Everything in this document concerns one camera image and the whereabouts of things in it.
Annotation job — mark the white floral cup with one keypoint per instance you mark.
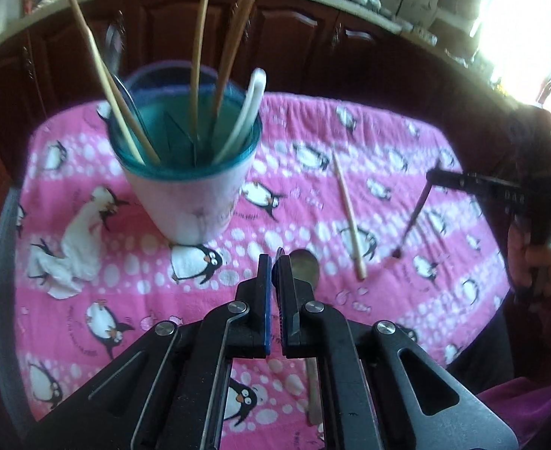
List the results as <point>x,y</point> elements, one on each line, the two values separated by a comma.
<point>186,206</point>

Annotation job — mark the white crumpled tissue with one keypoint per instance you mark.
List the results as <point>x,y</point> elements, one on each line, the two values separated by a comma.
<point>76,253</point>

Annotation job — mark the white plastic bag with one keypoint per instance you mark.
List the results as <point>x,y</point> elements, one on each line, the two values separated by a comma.
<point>425,4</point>

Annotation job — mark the metal spoon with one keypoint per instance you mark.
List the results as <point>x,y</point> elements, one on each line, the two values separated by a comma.
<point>115,44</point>

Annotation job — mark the white plastic spoon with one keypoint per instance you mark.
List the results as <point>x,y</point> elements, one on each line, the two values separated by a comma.
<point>249,103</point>

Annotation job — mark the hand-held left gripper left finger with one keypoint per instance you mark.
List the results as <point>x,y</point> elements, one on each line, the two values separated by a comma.
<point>267,300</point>

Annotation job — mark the person's magenta garment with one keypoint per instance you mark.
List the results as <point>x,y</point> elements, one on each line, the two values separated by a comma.
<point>533,412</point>

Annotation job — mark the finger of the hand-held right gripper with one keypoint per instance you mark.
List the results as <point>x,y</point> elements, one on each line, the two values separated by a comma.
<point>472,183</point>

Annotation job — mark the dark wooden kitchen cabinets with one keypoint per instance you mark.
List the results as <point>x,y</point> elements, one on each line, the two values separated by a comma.
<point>303,47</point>

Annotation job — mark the person's dark clothing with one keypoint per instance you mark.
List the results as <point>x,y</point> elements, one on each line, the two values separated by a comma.
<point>482,361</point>

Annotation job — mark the dark brown chopstick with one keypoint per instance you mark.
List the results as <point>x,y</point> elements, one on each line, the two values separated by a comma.
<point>414,218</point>

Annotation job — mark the wooden spoon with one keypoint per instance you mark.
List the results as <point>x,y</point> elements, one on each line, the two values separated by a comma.
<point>306,267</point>

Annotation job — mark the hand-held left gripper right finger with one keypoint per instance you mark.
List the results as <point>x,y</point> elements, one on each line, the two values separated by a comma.
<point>281,300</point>

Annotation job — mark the pink penguin printed blanket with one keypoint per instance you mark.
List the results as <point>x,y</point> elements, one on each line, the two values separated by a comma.
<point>303,187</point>

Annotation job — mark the light wooden chopstick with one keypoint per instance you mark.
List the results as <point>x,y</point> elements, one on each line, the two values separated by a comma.
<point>149,143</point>
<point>132,143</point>
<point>199,47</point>
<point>349,215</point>

